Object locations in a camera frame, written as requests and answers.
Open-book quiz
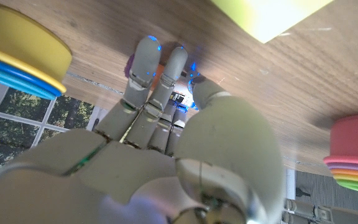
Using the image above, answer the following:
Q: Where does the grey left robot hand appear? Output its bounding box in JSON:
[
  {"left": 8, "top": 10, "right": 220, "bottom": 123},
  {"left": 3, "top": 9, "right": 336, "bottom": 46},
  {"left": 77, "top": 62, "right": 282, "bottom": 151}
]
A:
[{"left": 283, "top": 198, "right": 358, "bottom": 224}]

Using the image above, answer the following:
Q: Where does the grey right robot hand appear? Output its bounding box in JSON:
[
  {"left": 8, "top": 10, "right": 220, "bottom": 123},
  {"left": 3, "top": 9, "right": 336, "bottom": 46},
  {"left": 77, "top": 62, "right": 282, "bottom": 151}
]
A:
[{"left": 0, "top": 35, "right": 286, "bottom": 224}]

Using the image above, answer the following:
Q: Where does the glue stick with orange cap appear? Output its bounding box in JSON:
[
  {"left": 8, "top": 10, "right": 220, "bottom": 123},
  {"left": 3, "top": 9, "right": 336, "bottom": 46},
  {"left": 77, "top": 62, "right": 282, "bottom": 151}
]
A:
[{"left": 124, "top": 53, "right": 198, "bottom": 110}]

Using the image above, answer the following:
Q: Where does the yellow sticky note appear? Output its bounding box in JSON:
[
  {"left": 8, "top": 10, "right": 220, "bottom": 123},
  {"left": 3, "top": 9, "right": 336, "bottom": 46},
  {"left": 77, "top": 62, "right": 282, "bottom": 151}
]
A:
[{"left": 211, "top": 0, "right": 334, "bottom": 44}]

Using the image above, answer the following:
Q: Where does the orange stacking cup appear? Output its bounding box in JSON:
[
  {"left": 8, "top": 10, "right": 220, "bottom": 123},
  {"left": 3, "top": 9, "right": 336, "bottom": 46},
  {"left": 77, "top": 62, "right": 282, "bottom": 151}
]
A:
[{"left": 329, "top": 168, "right": 358, "bottom": 179}]

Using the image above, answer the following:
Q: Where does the purple stacking cup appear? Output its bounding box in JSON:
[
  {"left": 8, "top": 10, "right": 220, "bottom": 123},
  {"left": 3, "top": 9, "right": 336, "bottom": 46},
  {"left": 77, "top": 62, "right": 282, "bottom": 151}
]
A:
[{"left": 326, "top": 162, "right": 358, "bottom": 172}]

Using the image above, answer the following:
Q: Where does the pink stacking cup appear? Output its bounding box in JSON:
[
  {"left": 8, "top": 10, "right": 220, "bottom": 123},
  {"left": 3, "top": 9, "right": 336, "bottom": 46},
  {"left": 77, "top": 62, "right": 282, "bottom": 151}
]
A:
[{"left": 323, "top": 113, "right": 358, "bottom": 166}]

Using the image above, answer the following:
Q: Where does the printed window backdrop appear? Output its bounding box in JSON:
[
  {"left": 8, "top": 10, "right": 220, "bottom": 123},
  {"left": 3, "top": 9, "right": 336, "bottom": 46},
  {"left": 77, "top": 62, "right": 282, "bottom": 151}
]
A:
[{"left": 0, "top": 76, "right": 105, "bottom": 184}]

